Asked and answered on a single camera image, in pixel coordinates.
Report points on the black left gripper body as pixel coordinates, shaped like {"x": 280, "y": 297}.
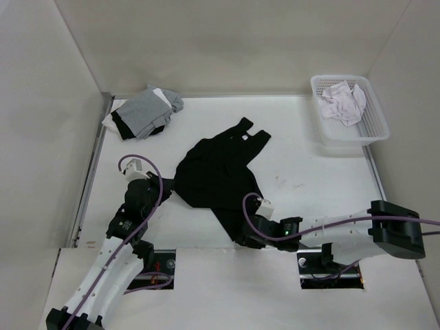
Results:
{"x": 155, "y": 189}

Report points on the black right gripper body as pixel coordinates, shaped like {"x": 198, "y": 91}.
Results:
{"x": 252, "y": 242}

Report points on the black tank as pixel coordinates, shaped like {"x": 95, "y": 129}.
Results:
{"x": 214, "y": 174}
{"x": 126, "y": 133}

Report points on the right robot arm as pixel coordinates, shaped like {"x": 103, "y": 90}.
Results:
{"x": 383, "y": 228}

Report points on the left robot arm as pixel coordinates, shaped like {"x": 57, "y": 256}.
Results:
{"x": 123, "y": 255}

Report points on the black folded tank top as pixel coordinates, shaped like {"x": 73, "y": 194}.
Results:
{"x": 126, "y": 133}

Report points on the grey folded tank top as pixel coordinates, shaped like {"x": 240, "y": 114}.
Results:
{"x": 146, "y": 110}

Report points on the white crumpled tank top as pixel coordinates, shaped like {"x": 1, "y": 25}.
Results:
{"x": 343, "y": 103}

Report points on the white plastic laundry basket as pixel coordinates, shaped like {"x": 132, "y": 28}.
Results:
{"x": 372, "y": 126}

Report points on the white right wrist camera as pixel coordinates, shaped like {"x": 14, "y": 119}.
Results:
{"x": 265, "y": 208}

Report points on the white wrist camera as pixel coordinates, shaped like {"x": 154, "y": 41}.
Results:
{"x": 134, "y": 170}
{"x": 265, "y": 208}

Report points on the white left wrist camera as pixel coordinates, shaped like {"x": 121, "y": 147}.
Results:
{"x": 134, "y": 170}

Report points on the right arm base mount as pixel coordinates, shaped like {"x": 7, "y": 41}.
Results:
{"x": 315, "y": 274}

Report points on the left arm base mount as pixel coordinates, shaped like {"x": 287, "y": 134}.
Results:
{"x": 158, "y": 273}

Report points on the metal table edge rail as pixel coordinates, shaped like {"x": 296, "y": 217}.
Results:
{"x": 77, "y": 222}

